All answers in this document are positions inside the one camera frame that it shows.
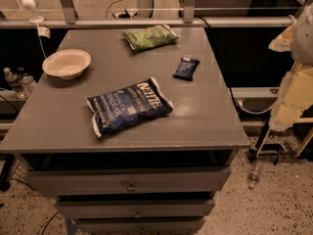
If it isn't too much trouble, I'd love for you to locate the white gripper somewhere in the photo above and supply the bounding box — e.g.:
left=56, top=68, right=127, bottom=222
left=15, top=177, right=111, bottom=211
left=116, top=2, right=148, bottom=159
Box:
left=268, top=24, right=313, bottom=131

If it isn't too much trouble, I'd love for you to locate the large blue chip bag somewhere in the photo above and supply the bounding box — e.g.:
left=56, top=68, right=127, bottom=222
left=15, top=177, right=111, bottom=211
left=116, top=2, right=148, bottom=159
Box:
left=87, top=77, right=174, bottom=137

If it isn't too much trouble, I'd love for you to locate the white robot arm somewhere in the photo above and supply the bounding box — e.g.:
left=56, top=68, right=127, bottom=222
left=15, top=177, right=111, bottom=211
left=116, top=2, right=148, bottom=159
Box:
left=268, top=0, right=313, bottom=131

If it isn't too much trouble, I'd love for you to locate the small dark blue snack bag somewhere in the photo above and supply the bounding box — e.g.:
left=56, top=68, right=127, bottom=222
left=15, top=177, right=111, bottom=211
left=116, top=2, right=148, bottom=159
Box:
left=173, top=58, right=200, bottom=81

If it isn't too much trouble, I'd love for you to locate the green chip bag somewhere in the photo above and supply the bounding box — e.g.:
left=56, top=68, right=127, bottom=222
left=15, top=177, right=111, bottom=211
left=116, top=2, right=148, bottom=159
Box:
left=121, top=24, right=179, bottom=51

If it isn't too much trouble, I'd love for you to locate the white paper bowl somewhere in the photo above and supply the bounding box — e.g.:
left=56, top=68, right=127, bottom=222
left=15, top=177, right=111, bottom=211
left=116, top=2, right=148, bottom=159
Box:
left=42, top=49, right=91, bottom=80

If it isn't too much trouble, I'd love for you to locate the yellow black stand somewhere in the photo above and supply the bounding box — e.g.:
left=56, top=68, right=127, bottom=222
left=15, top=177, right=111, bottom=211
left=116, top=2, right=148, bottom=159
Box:
left=246, top=115, right=313, bottom=165

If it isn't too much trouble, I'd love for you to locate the plastic bottle on floor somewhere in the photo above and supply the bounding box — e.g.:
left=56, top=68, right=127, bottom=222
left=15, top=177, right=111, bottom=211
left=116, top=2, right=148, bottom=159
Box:
left=248, top=162, right=261, bottom=189

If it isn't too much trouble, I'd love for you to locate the grey drawer cabinet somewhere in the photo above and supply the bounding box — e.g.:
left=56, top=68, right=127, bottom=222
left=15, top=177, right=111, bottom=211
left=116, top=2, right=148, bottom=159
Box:
left=1, top=28, right=248, bottom=234

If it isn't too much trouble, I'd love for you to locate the top drawer knob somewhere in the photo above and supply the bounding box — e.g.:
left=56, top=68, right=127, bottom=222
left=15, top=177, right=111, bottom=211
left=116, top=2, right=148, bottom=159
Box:
left=126, top=182, right=137, bottom=193

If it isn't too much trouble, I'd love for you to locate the drawer knob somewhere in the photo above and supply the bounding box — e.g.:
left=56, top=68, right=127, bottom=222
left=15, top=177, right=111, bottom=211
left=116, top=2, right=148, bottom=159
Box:
left=134, top=211, right=142, bottom=219
left=126, top=182, right=137, bottom=193

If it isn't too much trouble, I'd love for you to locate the middle drawer knob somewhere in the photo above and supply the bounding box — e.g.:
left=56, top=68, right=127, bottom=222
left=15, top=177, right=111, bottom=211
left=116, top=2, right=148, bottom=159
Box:
left=134, top=211, right=142, bottom=219

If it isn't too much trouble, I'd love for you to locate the glass jar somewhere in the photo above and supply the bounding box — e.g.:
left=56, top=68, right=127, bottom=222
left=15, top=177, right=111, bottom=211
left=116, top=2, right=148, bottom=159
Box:
left=18, top=67, right=35, bottom=93

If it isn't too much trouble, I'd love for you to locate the white desk lamp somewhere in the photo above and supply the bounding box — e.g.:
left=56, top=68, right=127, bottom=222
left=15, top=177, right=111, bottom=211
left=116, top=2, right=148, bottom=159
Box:
left=22, top=0, right=44, bottom=24

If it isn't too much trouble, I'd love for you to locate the clear plastic water bottle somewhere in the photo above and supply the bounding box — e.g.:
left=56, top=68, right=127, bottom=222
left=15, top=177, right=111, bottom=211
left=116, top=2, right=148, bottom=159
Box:
left=3, top=68, right=29, bottom=99

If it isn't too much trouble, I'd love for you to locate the metal frame rail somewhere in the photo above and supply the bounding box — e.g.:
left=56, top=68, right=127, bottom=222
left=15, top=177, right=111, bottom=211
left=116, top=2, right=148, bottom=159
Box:
left=0, top=16, right=294, bottom=29

